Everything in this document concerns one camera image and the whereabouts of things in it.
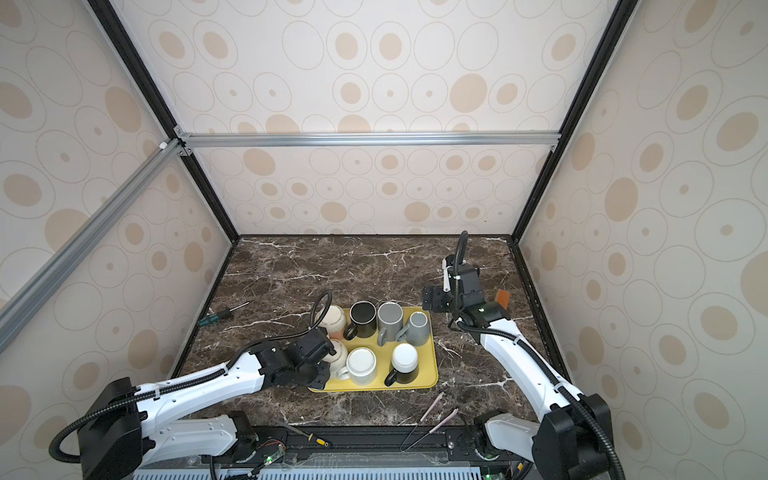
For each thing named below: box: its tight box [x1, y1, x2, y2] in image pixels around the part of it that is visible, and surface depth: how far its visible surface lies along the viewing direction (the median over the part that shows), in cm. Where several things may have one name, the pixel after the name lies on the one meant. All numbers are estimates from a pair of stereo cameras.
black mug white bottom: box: [384, 343, 419, 387], surface depth 81 cm
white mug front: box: [337, 347, 377, 387], surface depth 82 cm
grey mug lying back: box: [396, 311, 430, 347], surface depth 88 cm
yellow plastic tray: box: [309, 309, 439, 392], surface depth 85 cm
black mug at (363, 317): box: [343, 300, 377, 341], surface depth 89 cm
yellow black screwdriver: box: [277, 422, 331, 448], surface depth 76 cm
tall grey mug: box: [377, 301, 404, 347], surface depth 88 cm
